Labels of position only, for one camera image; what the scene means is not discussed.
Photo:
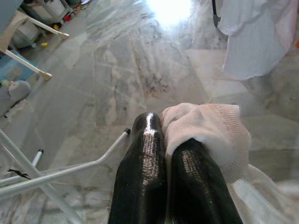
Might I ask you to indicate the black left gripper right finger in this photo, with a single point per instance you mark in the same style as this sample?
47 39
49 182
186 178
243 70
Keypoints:
201 186

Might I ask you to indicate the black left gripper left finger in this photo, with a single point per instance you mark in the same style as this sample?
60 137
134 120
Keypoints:
142 175

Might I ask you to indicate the cream knit garment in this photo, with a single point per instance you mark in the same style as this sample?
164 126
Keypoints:
210 126

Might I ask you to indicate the pale blue folding table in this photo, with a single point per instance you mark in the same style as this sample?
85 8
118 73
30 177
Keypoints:
112 148

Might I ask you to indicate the white shirt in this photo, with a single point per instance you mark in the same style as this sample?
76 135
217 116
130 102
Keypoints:
252 46

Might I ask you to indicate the grey plush toy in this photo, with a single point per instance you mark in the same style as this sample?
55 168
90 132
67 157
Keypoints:
16 93

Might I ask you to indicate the white baby high chair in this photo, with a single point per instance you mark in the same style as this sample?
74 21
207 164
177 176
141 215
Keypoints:
28 65

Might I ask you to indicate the black metal drying rack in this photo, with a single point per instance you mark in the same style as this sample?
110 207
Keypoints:
216 18

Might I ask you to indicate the grey storage trolley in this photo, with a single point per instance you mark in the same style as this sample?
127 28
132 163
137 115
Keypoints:
46 9

